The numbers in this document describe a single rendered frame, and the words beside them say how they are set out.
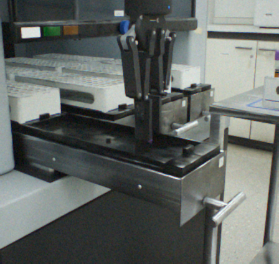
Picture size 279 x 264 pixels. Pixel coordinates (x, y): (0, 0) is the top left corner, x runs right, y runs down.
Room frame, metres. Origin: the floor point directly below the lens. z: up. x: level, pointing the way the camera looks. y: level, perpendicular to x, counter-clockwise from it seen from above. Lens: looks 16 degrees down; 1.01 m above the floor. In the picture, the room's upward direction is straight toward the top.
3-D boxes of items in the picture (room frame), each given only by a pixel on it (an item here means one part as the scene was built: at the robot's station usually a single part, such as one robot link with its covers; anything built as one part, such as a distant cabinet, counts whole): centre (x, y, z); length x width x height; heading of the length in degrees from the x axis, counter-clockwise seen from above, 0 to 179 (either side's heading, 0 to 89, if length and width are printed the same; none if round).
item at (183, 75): (1.14, -0.02, 0.83); 0.30 x 0.10 x 0.06; 53
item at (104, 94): (0.89, 0.16, 0.83); 0.30 x 0.10 x 0.06; 53
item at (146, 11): (0.63, -0.01, 1.00); 0.08 x 0.07 x 0.09; 143
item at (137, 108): (0.61, 0.01, 0.87); 0.03 x 0.01 x 0.05; 143
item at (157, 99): (0.64, -0.02, 0.84); 0.03 x 0.01 x 0.07; 53
